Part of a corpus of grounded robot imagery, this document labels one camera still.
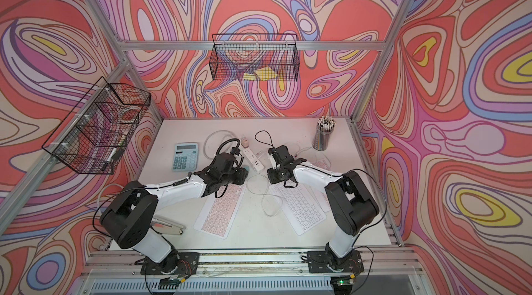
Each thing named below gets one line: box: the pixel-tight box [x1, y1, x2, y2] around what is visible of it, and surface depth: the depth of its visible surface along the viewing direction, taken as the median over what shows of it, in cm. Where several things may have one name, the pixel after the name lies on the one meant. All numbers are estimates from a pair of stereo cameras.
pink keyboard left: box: [193, 184, 246, 240], surface depth 86 cm
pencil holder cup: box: [311, 115, 336, 151], surface depth 98 cm
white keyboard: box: [269, 182, 327, 236], surface depth 88 cm
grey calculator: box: [171, 142, 199, 172], surface depth 103 cm
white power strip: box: [241, 146, 265, 172], surface depth 101 cm
